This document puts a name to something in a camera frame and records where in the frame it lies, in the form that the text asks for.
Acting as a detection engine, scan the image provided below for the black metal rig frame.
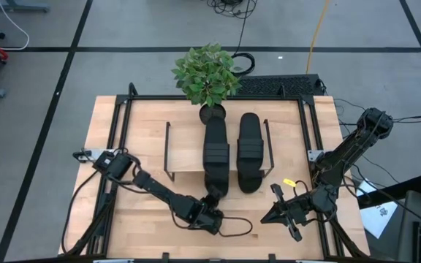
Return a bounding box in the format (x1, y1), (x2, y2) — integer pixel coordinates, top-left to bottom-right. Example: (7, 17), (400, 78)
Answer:
(58, 82), (371, 259)

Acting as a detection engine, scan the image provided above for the black plant pot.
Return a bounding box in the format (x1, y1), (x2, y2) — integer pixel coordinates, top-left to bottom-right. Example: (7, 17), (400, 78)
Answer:
(198, 104), (227, 125)

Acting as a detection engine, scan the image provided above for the black cable bundle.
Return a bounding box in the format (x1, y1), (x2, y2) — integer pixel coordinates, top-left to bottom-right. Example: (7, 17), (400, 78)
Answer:
(206, 0), (259, 19)

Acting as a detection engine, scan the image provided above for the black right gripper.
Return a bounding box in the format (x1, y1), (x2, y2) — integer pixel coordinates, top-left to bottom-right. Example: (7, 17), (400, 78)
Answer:
(261, 183), (323, 243)

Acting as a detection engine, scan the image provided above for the grey table foot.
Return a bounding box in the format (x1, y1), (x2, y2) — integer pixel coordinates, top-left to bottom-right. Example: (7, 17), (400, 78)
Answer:
(0, 0), (50, 13)

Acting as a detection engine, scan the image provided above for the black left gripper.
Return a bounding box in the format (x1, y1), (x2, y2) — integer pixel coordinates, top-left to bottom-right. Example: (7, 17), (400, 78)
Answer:
(195, 186), (225, 235)

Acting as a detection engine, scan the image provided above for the grey laptop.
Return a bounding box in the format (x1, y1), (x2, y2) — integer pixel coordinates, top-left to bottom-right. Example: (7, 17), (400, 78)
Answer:
(395, 189), (421, 263)

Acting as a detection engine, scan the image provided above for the black bar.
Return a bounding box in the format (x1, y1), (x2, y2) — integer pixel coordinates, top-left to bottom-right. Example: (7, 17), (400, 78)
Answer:
(356, 175), (421, 209)

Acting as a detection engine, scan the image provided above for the white paper sheet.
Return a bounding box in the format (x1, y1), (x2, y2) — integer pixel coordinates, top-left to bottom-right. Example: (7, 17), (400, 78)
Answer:
(356, 178), (400, 239)

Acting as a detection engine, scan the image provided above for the wooden shelf with black frame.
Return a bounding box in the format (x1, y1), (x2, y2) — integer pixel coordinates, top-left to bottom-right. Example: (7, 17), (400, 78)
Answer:
(162, 118), (276, 183)

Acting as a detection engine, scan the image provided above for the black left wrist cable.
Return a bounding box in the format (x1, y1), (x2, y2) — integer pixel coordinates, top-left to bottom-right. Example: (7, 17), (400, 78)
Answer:
(170, 204), (254, 238)

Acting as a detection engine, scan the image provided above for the black coiled floor cable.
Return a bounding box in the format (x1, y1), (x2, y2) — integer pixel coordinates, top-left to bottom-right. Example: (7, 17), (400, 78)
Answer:
(230, 0), (257, 77)

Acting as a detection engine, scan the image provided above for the white cable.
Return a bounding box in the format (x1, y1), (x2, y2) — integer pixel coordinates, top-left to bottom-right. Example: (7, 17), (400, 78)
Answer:
(0, 0), (31, 51)

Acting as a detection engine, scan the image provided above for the green leafy plant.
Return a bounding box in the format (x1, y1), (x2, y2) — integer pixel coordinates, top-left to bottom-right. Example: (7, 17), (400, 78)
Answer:
(170, 42), (243, 107)

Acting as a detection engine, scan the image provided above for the yellow cable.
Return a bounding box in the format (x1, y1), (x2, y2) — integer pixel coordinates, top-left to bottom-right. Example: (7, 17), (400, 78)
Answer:
(305, 0), (331, 75)

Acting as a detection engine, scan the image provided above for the black perforated box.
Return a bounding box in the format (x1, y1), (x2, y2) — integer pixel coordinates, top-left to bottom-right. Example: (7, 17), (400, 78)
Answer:
(234, 74), (325, 97)

